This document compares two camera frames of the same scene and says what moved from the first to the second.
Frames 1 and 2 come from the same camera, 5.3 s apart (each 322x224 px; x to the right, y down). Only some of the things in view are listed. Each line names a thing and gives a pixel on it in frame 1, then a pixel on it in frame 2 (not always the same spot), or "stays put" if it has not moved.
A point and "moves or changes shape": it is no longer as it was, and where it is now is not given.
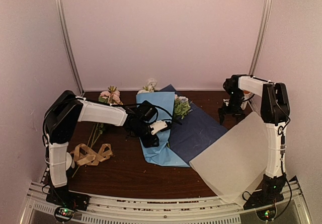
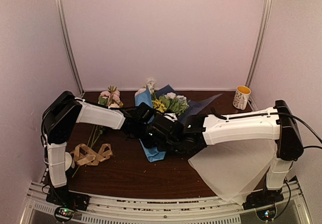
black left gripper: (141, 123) stays put
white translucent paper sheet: (233, 166) stays put
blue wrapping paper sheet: (181, 139) moves or changes shape
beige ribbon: (83, 155) stays put
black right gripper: (240, 113) to (162, 146)
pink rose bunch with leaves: (111, 96) stays put
